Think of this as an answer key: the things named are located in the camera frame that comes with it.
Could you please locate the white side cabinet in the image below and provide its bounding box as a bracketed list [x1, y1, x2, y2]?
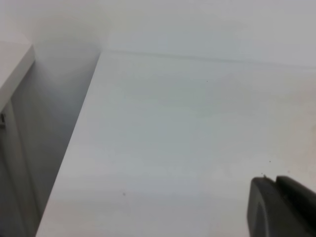
[0, 41, 38, 237]

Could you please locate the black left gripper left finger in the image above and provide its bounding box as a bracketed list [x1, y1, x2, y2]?
[247, 177, 316, 237]

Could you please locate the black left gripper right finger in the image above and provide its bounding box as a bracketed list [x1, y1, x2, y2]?
[276, 176, 316, 217]

